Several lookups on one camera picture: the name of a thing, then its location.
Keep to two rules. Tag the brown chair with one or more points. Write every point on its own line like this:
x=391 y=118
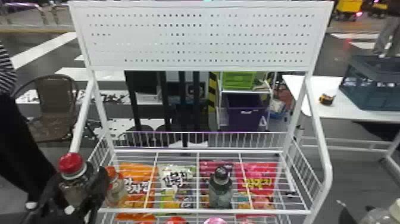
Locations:
x=54 y=100

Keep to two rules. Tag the striped post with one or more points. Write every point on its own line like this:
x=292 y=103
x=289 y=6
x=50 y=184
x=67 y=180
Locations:
x=212 y=90

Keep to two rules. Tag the orange snack packet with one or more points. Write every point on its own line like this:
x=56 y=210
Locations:
x=137 y=178

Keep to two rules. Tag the green crate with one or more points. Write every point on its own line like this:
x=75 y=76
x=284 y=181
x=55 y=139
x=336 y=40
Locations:
x=239 y=80

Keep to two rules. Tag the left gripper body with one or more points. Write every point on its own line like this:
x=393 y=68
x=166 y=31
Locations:
x=53 y=217

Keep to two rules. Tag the grey bottle with black cap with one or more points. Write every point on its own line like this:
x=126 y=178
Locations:
x=220 y=190

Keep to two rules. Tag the purple crate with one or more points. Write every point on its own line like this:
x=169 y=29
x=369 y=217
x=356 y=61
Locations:
x=245 y=112

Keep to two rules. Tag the white side table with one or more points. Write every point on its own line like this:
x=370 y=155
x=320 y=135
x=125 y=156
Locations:
x=331 y=109

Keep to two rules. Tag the pink snack packet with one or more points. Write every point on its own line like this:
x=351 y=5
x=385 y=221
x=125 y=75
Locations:
x=206 y=170

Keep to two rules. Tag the bottle with pink cap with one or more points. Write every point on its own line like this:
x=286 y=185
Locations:
x=215 y=221

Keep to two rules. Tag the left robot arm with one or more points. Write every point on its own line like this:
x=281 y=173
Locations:
x=18 y=150

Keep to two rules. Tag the person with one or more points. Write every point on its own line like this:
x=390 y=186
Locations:
x=386 y=34

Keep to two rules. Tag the clear bottle with orange label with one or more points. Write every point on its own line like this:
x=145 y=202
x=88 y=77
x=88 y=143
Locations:
x=117 y=187

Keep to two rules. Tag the blue basket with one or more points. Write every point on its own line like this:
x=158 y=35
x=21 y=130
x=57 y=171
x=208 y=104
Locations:
x=372 y=87

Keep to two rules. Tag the white green snack packet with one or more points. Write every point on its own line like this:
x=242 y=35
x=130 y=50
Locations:
x=176 y=179

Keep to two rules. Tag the white shelf trolley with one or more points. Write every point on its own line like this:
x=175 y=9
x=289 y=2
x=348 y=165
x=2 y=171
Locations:
x=243 y=91

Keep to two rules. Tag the yellow cart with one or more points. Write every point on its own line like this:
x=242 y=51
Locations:
x=347 y=7

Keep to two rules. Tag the red snack packet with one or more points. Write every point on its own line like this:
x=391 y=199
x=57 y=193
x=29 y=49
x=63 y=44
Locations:
x=257 y=181

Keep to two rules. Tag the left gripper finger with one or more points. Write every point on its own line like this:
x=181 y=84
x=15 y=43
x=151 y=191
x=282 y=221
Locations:
x=53 y=197
x=99 y=187

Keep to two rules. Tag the yellow tape measure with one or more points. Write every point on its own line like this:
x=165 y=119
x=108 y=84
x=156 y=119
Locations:
x=327 y=99

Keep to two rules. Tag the clear bottle with red cap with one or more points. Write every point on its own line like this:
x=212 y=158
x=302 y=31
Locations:
x=73 y=181

